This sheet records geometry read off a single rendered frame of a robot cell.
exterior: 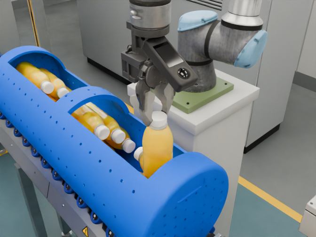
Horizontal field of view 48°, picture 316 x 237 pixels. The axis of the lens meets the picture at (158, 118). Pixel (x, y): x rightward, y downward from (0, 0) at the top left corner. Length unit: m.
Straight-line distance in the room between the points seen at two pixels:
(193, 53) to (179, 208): 0.51
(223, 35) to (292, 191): 1.71
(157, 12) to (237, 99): 0.60
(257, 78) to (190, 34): 1.37
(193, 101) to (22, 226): 1.56
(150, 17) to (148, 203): 0.36
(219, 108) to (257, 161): 1.66
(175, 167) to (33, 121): 0.49
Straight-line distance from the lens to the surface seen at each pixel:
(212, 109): 1.11
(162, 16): 0.65
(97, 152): 0.87
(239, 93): 1.21
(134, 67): 0.71
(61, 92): 1.29
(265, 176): 2.64
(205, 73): 1.14
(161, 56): 0.65
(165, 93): 0.74
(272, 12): 2.26
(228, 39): 1.03
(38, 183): 1.33
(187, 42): 1.10
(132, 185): 0.78
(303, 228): 1.00
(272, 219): 2.38
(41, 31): 2.05
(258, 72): 2.39
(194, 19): 1.08
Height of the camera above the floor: 1.75
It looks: 35 degrees down
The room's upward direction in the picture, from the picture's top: straight up
